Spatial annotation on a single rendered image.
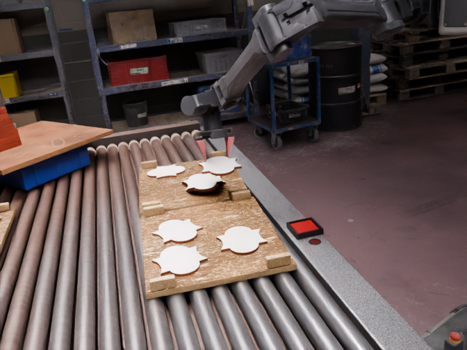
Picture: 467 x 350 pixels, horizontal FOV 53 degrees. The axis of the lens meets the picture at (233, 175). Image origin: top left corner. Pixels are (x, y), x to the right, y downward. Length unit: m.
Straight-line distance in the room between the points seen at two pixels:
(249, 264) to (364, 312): 0.28
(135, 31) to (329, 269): 4.67
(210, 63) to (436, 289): 3.82
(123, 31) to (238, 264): 4.59
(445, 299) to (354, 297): 1.63
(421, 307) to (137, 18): 4.20
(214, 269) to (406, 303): 1.62
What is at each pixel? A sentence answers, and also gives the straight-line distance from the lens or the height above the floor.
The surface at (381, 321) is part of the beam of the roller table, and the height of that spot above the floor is 0.92.
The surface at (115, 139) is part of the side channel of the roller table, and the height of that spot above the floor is 0.93.
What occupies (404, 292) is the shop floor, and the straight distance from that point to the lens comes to 2.68.
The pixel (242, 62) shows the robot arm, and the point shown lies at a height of 1.37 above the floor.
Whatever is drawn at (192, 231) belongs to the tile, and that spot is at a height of 0.94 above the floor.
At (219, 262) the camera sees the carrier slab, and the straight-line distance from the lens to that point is 1.15.
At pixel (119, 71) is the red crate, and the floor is 0.80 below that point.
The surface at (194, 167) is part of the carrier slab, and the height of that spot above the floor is 0.94.
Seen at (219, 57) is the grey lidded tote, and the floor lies 0.81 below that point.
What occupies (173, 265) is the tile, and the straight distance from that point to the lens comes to 1.15.
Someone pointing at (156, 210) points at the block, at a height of 0.95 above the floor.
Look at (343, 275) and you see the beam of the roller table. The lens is 1.12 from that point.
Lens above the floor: 1.54
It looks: 21 degrees down
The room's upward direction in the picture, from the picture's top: 6 degrees counter-clockwise
